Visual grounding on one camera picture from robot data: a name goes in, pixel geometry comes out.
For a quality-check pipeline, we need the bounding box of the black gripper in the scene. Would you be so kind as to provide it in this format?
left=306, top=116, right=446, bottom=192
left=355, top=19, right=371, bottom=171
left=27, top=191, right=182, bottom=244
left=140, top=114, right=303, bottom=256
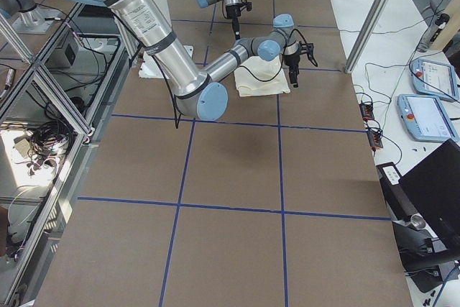
left=285, top=53, right=300, bottom=88
left=225, top=3, right=243, bottom=41

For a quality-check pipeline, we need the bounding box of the cream long-sleeve printed shirt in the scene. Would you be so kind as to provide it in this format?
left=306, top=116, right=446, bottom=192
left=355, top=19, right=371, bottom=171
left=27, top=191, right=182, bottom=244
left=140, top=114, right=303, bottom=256
left=234, top=56, right=290, bottom=97

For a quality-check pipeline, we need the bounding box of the far orange black electronics box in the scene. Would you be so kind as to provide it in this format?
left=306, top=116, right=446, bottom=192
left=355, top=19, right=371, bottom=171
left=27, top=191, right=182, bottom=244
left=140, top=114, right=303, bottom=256
left=359, top=103, right=375, bottom=121

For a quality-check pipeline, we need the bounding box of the orange black electronics box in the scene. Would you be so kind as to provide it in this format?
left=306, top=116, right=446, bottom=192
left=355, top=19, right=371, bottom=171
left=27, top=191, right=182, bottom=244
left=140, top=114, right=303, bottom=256
left=359, top=103, right=375, bottom=121
left=367, top=129, right=383, bottom=150

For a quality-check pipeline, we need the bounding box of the near orange black electronics box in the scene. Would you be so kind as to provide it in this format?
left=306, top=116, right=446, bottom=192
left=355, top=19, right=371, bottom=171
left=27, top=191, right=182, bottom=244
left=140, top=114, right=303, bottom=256
left=367, top=129, right=383, bottom=150

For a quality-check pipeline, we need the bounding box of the near teach pendant tablet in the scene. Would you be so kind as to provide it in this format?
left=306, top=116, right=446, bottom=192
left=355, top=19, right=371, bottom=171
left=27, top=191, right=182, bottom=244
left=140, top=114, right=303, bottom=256
left=397, top=94, right=459, bottom=142

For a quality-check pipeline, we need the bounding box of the teach pendant tablet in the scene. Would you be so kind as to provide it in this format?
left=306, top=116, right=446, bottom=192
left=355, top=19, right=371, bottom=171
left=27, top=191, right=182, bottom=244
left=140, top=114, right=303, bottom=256
left=397, top=94, right=459, bottom=142
left=409, top=58, right=459, bottom=102

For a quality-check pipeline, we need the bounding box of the far teach pendant tablet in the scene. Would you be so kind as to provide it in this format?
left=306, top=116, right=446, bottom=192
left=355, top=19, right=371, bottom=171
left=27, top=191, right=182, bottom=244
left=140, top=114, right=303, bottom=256
left=409, top=58, right=459, bottom=102

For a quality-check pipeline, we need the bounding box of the black laptop monitor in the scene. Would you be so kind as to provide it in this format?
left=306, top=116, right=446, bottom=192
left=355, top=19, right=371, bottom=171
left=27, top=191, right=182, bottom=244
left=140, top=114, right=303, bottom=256
left=399, top=139, right=459, bottom=249

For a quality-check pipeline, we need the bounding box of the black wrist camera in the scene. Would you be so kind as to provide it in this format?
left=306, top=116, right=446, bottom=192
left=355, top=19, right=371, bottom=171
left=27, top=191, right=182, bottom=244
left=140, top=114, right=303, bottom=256
left=239, top=0, right=252, bottom=12
left=300, top=42, right=315, bottom=60

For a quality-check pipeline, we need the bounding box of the aluminium frame post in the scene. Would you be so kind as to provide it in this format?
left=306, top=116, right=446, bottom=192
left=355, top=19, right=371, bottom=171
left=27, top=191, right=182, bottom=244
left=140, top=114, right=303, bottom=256
left=344, top=0, right=389, bottom=74

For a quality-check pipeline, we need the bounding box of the aluminium frame rack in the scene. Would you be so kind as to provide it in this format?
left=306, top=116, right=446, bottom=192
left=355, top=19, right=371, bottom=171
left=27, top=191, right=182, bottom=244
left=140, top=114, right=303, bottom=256
left=1, top=0, right=139, bottom=306

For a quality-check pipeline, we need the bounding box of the coiled black cable bundle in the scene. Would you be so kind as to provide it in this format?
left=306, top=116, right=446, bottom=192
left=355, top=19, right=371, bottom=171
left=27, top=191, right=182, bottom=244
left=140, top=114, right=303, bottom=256
left=27, top=119, right=73, bottom=164

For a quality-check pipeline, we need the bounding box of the black camera stand base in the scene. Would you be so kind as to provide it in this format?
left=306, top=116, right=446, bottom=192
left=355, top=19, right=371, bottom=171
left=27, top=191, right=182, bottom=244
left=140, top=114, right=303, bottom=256
left=377, top=162, right=459, bottom=293

